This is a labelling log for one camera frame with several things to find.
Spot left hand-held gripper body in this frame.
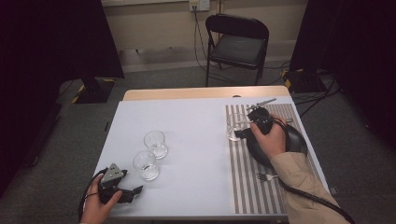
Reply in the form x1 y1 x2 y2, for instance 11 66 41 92
98 162 129 203

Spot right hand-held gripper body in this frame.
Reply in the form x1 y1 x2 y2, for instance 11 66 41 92
247 97 277 136

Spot clear drinking glass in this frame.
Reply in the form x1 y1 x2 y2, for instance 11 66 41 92
143 130 169 160
132 149 161 182
225 112 252 142

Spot person's right hand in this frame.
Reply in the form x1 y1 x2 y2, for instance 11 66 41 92
249 113 288 161

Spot person's left hand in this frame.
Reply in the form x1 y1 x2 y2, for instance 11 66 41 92
79 174 124 224

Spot black round plate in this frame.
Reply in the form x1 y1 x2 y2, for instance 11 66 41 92
246 122 309 169

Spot silver fork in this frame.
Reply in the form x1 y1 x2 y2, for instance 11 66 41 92
255 172 280 183

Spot white table mat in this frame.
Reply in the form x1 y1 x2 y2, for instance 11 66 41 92
92 95 331 217

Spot black stand base yellow tape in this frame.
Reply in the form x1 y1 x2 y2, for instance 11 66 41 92
280 67 329 94
71 77 117 105

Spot striped grey placemat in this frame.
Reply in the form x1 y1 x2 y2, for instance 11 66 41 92
224 103 331 216

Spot wooden table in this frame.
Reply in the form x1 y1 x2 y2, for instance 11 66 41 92
121 85 292 102

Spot black folding chair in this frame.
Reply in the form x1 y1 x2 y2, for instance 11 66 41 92
205 13 270 88

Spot black curtain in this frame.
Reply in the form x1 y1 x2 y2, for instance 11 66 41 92
0 0 126 199
289 0 396 150

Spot left hand-held gripper black cable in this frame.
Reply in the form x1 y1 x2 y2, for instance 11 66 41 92
78 167 109 222

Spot hand-held gripper black cable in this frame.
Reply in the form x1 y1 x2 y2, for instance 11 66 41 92
261 114 357 224
78 167 109 222

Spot black floor cables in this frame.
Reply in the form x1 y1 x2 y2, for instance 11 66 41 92
263 60 342 119

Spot right hand-held gripper black cable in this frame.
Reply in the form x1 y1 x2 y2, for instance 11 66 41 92
261 114 357 224

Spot black wall socket cable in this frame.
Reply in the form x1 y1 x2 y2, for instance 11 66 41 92
191 5 241 86

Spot white wall socket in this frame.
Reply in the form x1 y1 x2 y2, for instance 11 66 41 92
189 0 211 13

